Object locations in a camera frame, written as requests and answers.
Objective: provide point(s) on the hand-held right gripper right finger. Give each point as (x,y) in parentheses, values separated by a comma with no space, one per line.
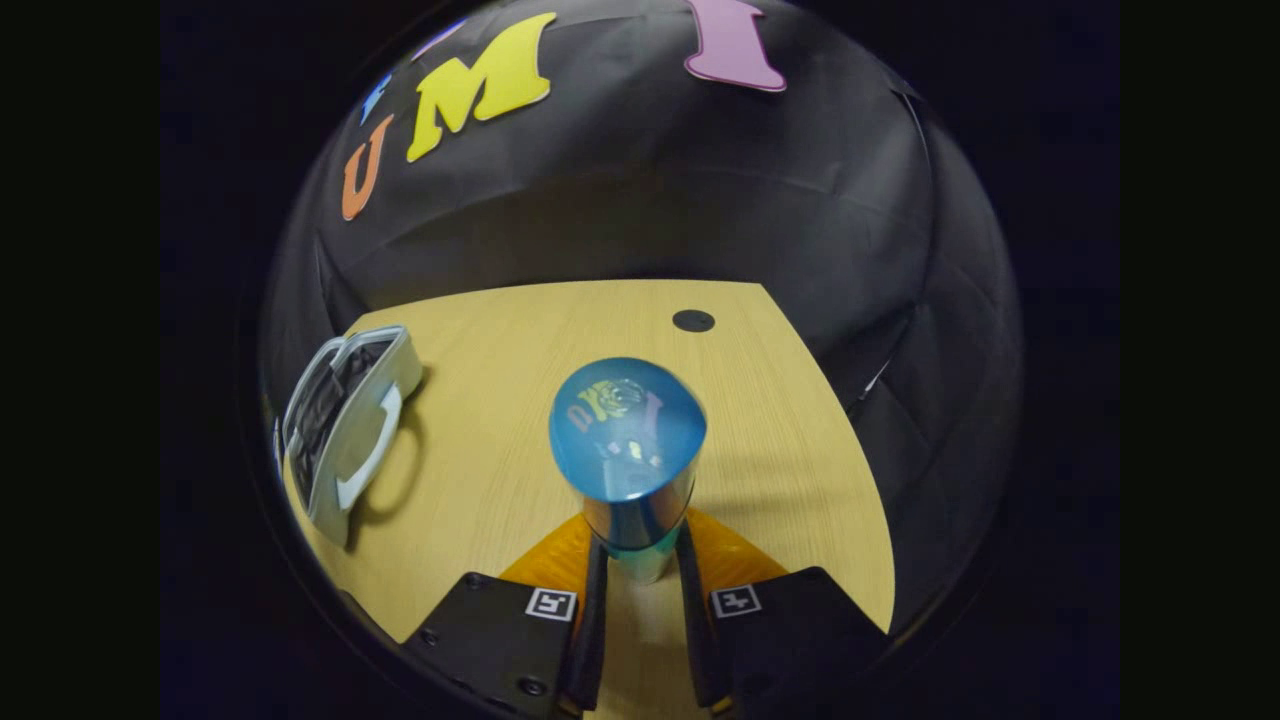
(692,620)

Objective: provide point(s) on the black round table grommet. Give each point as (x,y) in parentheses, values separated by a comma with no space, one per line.
(693,320)

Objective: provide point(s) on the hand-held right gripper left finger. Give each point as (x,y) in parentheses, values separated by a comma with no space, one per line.
(596,620)

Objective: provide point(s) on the light blue small suitcase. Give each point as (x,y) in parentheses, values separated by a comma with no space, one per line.
(350,440)

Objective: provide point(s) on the blue clear lotion bottle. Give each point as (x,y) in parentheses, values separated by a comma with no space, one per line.
(628,440)

